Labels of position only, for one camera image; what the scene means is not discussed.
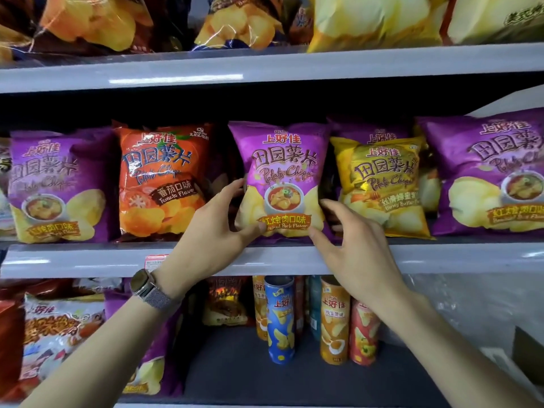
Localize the person's right hand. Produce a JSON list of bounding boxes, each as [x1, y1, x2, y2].
[[308, 198, 419, 319]]

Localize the person's left hand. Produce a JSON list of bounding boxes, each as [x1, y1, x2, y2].
[[152, 178, 267, 302]]

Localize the teal chip can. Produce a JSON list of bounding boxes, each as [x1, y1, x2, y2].
[[307, 275, 323, 341]]

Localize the orange chip can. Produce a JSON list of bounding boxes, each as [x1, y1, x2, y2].
[[319, 275, 352, 366]]

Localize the grey store shelving unit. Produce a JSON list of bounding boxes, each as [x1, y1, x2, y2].
[[0, 42, 544, 408]]

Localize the large golden yellow snack bag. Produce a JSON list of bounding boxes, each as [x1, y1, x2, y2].
[[414, 122, 443, 215], [330, 135, 434, 241]]

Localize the large orange tomato chip bag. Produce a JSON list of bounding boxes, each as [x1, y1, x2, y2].
[[112, 122, 215, 242]]

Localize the blue chip can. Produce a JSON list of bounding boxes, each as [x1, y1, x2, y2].
[[263, 275, 297, 365]]

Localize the red white cartoon snack bag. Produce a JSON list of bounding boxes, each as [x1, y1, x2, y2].
[[16, 292, 107, 398], [72, 277, 124, 295]]

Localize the tall golden chips snack bag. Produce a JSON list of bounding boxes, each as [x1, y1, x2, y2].
[[307, 0, 449, 54]]

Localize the dark orange print snack bag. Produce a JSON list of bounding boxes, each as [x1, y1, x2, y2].
[[288, 2, 315, 45]]

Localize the orange tomato chips snack bag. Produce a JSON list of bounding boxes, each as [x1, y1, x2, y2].
[[33, 0, 190, 56]]

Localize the red steak flavour chip bag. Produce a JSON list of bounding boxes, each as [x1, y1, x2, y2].
[[440, 0, 544, 46]]

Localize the person's left forearm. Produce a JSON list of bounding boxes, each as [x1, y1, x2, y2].
[[21, 288, 186, 408]]

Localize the person's right forearm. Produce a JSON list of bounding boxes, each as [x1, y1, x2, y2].
[[373, 288, 544, 408]]

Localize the red yellow price tag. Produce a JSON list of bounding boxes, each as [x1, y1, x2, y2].
[[143, 254, 169, 273]]

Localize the smartwatch with grey band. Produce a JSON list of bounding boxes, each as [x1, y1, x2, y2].
[[129, 269, 184, 315]]

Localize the crumpled clear plastic bag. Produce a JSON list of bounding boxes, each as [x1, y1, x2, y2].
[[380, 274, 544, 351]]

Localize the brown cardboard box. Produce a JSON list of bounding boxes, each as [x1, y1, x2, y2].
[[512, 326, 544, 387]]

